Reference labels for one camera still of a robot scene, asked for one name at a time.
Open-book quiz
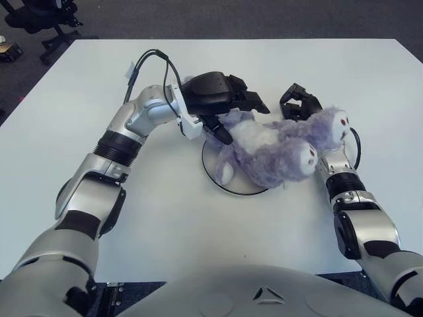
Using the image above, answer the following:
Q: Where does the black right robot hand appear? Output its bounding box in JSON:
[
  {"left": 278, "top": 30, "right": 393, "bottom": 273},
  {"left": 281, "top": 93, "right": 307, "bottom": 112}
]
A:
[{"left": 279, "top": 83, "right": 324, "bottom": 122}]

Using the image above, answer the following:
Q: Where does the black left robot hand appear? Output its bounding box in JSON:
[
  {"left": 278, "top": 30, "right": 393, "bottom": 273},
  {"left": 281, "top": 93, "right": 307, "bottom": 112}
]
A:
[{"left": 180, "top": 71, "right": 271, "bottom": 145}]

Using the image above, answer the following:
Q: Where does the purple bunny plush doll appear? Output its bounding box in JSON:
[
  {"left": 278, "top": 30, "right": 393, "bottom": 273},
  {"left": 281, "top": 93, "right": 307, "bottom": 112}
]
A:
[{"left": 178, "top": 75, "right": 352, "bottom": 190}]

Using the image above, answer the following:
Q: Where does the white plate with black rim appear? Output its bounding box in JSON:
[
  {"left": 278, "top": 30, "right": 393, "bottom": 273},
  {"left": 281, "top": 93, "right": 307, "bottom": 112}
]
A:
[{"left": 200, "top": 138, "right": 270, "bottom": 196}]

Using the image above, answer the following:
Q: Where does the black office chair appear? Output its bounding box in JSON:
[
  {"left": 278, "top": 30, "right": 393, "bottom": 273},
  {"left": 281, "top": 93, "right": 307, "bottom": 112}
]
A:
[{"left": 3, "top": 0, "right": 100, "bottom": 65}]

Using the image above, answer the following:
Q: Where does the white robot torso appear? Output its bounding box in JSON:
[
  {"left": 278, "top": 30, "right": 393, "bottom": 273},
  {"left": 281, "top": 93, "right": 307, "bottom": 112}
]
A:
[{"left": 115, "top": 262, "right": 407, "bottom": 317}]

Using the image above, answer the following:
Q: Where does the small cardboard box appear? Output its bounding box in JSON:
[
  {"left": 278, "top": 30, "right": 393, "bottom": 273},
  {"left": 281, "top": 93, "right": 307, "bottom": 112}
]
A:
[{"left": 0, "top": 34, "right": 24, "bottom": 63}]

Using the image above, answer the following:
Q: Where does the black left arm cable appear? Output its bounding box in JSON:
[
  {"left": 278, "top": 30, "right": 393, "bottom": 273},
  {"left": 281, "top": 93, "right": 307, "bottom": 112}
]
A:
[{"left": 124, "top": 48, "right": 186, "bottom": 120}]

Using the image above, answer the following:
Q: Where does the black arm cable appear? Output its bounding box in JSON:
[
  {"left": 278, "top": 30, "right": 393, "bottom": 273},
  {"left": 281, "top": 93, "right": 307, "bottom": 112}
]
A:
[
  {"left": 124, "top": 48, "right": 186, "bottom": 120},
  {"left": 343, "top": 127, "right": 363, "bottom": 169}
]

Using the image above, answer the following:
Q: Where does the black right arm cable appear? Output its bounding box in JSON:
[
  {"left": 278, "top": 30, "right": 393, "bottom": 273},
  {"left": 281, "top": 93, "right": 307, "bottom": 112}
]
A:
[{"left": 343, "top": 127, "right": 363, "bottom": 169}]

